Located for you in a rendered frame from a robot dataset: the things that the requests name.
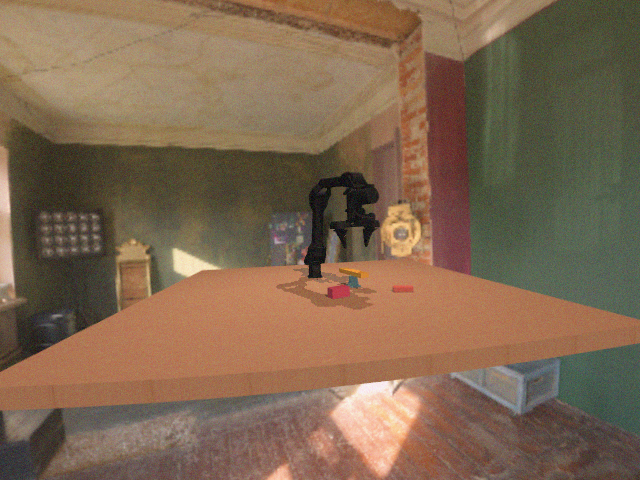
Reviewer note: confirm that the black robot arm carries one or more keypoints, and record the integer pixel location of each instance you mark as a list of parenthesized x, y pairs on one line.
[(358, 193)]

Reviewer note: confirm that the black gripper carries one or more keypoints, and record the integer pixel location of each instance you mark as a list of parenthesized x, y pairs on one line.
[(340, 226)]

